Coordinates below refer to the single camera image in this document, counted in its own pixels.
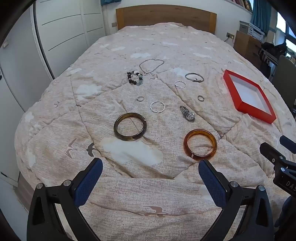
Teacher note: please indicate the wooden headboard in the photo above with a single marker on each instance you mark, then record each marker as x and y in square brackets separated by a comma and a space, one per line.
[166, 16]

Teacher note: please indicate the grey chair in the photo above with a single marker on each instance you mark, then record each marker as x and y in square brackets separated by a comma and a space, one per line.
[285, 69]

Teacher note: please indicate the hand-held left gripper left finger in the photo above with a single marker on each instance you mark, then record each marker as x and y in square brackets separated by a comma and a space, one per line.
[89, 183]

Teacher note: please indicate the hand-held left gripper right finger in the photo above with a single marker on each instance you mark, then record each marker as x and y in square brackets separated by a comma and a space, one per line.
[211, 183]

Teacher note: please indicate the blue curtain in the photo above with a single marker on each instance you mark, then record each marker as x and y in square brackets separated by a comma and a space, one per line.
[111, 1]
[262, 14]

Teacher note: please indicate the row of books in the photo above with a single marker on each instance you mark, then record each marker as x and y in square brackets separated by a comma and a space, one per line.
[241, 3]

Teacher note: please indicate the silver wristwatch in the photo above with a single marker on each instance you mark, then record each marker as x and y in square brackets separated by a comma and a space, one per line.
[187, 113]

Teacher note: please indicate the black bag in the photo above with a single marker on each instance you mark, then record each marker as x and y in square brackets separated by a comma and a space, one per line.
[274, 49]

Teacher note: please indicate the white door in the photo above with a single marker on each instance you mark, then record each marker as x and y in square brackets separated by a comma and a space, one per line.
[11, 76]

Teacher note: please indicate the small twisted silver hoop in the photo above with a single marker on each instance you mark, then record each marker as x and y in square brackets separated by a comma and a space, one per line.
[176, 85]

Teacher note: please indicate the dark brown bangle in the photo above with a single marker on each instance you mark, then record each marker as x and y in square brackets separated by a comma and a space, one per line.
[118, 133]

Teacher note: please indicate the red shallow box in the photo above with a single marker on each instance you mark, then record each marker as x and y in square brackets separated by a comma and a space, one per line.
[251, 91]

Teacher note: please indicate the white printer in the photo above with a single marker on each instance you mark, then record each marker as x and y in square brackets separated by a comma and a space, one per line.
[253, 29]

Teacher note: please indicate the thin silver bangle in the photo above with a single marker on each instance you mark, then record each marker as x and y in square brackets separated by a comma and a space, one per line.
[188, 74]

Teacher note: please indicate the wall socket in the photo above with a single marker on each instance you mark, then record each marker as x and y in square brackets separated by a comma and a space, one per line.
[230, 35]

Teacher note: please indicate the wooden cabinet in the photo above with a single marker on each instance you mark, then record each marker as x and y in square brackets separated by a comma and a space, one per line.
[246, 44]

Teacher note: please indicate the person's right hand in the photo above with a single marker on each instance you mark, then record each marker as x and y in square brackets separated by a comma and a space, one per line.
[285, 214]

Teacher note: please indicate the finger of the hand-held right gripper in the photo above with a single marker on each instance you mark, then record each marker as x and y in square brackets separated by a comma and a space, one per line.
[269, 150]
[288, 141]

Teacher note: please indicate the large twisted silver hoop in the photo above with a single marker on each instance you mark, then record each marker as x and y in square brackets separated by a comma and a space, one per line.
[152, 109]

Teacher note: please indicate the amber bangle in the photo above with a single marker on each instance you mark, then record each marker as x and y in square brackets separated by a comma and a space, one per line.
[188, 148]

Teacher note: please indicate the white wardrobe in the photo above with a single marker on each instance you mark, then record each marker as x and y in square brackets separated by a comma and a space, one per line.
[69, 30]

